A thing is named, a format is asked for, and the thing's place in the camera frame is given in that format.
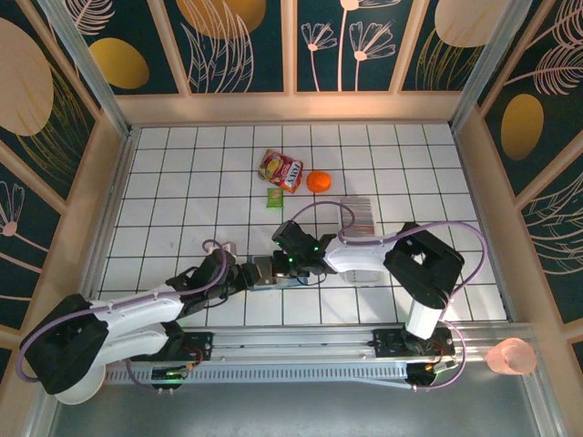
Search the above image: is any grey credit card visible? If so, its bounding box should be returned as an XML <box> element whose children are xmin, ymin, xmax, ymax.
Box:
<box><xmin>254</xmin><ymin>256</ymin><xmax>273</xmax><ymax>284</ymax></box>

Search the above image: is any blue cloth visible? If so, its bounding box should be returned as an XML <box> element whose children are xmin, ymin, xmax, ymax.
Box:
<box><xmin>245</xmin><ymin>254</ymin><xmax>302</xmax><ymax>291</ymax></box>

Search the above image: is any white rack of cards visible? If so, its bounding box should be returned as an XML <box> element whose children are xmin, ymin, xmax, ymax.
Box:
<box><xmin>339</xmin><ymin>196</ymin><xmax>379</xmax><ymax>238</ymax></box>

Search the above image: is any orange fruit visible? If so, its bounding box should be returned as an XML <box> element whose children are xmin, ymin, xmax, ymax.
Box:
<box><xmin>305</xmin><ymin>169</ymin><xmax>332</xmax><ymax>194</ymax></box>

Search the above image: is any red orange snack bag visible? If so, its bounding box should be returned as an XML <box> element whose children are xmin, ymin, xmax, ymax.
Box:
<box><xmin>257</xmin><ymin>148</ymin><xmax>304</xmax><ymax>194</ymax></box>

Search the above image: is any black controller board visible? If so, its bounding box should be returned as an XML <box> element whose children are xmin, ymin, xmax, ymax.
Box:
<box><xmin>406</xmin><ymin>357</ymin><xmax>458</xmax><ymax>391</ymax></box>
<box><xmin>150</xmin><ymin>363</ymin><xmax>189</xmax><ymax>393</ymax></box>

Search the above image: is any pink plastic cup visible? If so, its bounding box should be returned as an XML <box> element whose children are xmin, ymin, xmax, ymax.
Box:
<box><xmin>485</xmin><ymin>337</ymin><xmax>537</xmax><ymax>377</ymax></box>

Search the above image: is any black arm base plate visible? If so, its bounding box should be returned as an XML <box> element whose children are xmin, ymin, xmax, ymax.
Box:
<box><xmin>130</xmin><ymin>330</ymin><xmax>215</xmax><ymax>364</ymax></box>
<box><xmin>372</xmin><ymin>328</ymin><xmax>456</xmax><ymax>361</ymax></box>

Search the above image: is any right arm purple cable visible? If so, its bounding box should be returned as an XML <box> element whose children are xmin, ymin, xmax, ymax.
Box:
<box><xmin>290</xmin><ymin>201</ymin><xmax>488</xmax><ymax>392</ymax></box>

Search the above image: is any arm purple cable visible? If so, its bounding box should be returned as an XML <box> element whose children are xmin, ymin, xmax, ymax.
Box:
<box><xmin>15</xmin><ymin>239</ymin><xmax>231</xmax><ymax>393</ymax></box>
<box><xmin>290</xmin><ymin>201</ymin><xmax>488</xmax><ymax>392</ymax></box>

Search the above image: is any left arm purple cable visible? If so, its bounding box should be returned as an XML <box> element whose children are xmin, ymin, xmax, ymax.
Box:
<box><xmin>15</xmin><ymin>239</ymin><xmax>231</xmax><ymax>393</ymax></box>

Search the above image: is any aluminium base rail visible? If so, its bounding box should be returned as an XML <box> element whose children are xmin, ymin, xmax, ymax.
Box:
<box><xmin>107</xmin><ymin>321</ymin><xmax>541</xmax><ymax>365</ymax></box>

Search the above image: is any white slotted cable duct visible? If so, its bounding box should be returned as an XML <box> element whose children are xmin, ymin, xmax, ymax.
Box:
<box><xmin>104</xmin><ymin>366</ymin><xmax>411</xmax><ymax>386</ymax></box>

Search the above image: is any aluminium frame post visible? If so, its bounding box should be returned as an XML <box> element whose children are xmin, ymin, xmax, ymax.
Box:
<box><xmin>448</xmin><ymin>0</ymin><xmax>537</xmax><ymax>133</ymax></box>
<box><xmin>36</xmin><ymin>0</ymin><xmax>134</xmax><ymax>137</ymax></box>

